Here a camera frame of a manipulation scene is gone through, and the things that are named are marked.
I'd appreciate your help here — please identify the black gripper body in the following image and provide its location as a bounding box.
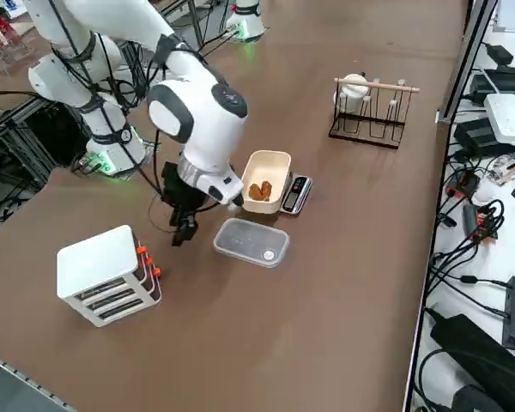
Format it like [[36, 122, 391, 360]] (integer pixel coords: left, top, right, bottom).
[[161, 161, 208, 215]]

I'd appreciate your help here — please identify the brown fried chicken wing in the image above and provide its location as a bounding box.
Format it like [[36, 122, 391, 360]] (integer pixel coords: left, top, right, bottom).
[[247, 180, 274, 202]]

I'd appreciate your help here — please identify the white three-layer storage box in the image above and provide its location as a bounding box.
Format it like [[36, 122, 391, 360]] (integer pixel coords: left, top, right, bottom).
[[56, 224, 163, 329]]

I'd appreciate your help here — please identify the silver digital kitchen scale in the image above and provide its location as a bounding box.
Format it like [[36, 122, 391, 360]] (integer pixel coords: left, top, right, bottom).
[[233, 171, 314, 216]]

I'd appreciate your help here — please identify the orange black connector box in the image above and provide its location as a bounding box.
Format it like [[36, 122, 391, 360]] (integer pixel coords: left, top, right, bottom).
[[445, 169, 482, 199], [462, 204, 499, 245]]

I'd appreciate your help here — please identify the clear plastic container lid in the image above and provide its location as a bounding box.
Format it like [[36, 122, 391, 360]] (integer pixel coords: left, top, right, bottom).
[[213, 217, 291, 270]]

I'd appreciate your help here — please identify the cream rectangular bowl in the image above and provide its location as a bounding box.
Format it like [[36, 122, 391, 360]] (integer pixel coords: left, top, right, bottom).
[[235, 149, 293, 215]]

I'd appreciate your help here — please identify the red clear acrylic stand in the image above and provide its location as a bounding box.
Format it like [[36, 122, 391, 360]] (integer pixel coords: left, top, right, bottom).
[[0, 8, 32, 77]]

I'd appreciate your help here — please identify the large black case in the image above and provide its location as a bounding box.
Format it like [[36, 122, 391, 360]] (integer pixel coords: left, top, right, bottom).
[[429, 314, 515, 412]]

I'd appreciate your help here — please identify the black rounded case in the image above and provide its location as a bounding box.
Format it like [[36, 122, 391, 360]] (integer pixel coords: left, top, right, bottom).
[[451, 384, 507, 412]]

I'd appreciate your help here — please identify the small black power adapter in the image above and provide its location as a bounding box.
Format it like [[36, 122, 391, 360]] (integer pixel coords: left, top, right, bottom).
[[485, 42, 515, 66]]

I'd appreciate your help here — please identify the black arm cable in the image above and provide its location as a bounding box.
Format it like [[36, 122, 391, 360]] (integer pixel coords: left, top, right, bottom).
[[132, 124, 224, 235]]

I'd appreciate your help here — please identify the black metal frame cabinet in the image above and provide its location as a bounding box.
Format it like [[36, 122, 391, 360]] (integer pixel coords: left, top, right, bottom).
[[0, 89, 94, 194]]

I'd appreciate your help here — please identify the grey metal frame rail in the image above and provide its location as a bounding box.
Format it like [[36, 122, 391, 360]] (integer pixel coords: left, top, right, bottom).
[[0, 346, 76, 412]]

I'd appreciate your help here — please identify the black wire cup rack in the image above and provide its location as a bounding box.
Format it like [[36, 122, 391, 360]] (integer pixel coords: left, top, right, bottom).
[[328, 76, 421, 150]]

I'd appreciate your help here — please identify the dark metal camera post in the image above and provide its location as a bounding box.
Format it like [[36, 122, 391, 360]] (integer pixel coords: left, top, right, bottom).
[[437, 0, 499, 125]]

